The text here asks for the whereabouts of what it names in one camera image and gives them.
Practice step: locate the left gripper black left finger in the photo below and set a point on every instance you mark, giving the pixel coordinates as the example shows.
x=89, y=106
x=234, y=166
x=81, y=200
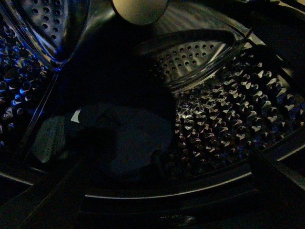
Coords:
x=52, y=203

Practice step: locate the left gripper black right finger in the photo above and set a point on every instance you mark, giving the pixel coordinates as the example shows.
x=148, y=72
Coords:
x=282, y=190

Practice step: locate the blue denim garment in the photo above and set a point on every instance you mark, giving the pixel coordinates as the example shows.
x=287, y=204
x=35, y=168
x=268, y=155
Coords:
x=124, y=137

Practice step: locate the dark grey washing machine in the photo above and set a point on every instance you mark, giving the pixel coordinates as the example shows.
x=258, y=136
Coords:
x=232, y=206

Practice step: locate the steel washing drum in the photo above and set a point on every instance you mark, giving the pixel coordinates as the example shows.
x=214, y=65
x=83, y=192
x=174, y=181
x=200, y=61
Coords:
x=232, y=70

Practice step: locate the grey garment in drum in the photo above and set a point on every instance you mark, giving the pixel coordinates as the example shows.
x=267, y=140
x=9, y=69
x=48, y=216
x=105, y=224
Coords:
x=50, y=139

